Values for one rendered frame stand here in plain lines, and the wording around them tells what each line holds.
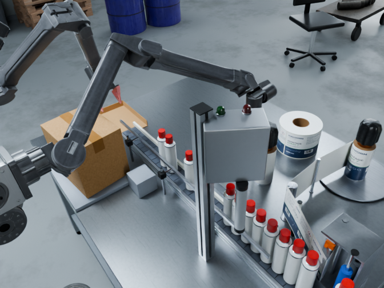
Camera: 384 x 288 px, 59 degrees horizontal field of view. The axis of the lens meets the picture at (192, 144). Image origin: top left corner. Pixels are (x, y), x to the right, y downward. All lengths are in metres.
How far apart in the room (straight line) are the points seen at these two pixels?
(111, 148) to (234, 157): 0.76
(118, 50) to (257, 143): 0.47
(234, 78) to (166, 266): 0.74
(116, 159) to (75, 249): 1.11
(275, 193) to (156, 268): 0.59
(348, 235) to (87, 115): 0.81
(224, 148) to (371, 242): 0.50
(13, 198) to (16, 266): 1.79
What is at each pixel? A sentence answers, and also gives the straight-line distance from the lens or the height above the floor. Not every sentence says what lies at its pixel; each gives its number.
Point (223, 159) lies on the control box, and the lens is 0.92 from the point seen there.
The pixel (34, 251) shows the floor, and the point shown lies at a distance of 2.69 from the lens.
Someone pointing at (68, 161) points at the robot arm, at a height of 1.46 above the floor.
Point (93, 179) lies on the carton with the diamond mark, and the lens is 1.59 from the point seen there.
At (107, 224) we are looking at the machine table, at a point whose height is 0.83.
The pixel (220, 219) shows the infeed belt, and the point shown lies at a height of 0.88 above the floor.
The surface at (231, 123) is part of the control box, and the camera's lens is 0.88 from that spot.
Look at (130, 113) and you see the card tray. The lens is 2.16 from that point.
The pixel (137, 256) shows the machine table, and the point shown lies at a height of 0.83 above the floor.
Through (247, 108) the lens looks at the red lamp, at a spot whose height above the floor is 1.49.
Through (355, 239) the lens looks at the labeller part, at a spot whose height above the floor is 1.14.
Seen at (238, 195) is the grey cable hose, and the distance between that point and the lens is 1.01.
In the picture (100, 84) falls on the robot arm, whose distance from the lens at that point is 0.97.
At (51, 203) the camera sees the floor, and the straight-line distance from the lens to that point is 2.94.
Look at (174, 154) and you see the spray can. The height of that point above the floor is 0.99.
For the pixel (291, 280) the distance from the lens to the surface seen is 1.26.
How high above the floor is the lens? 1.99
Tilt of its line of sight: 39 degrees down
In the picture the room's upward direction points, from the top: 4 degrees counter-clockwise
